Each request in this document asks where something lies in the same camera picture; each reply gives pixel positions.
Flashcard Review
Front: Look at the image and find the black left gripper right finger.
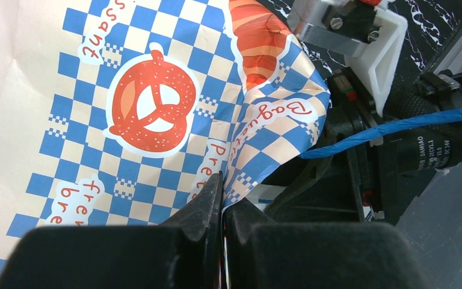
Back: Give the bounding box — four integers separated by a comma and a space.
223, 199, 429, 288

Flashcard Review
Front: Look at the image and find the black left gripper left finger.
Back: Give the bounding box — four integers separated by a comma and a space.
0, 173, 223, 288

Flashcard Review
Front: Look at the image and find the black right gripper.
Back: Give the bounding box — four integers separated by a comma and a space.
264, 67, 374, 223

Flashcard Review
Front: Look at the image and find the checkered brown paper bag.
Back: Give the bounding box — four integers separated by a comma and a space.
0, 0, 462, 286

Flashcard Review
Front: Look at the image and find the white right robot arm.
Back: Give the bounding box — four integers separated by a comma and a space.
265, 67, 462, 224

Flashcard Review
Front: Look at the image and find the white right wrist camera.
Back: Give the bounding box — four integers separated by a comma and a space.
287, 0, 408, 116

